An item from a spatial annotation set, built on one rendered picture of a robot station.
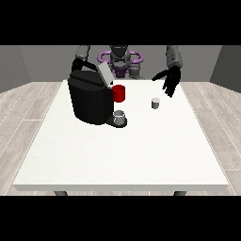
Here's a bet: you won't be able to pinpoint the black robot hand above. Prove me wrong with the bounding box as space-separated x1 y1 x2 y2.
151 65 183 99
71 57 99 73

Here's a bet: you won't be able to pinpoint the pale grey machine lid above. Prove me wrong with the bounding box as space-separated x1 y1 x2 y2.
96 61 115 86

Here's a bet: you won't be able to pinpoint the small grey coffee pod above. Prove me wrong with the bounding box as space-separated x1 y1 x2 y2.
151 97 161 110

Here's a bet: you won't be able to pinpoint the black coffee machine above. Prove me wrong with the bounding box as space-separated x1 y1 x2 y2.
67 69 128 129

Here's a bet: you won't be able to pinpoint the red pod holder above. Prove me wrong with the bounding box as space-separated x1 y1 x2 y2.
112 84 126 104

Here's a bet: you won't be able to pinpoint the grey robot trunk purple rings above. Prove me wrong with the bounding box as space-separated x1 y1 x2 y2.
97 45 146 80

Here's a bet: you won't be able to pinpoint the small grey cup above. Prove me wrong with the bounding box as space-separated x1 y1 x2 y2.
113 109 126 125

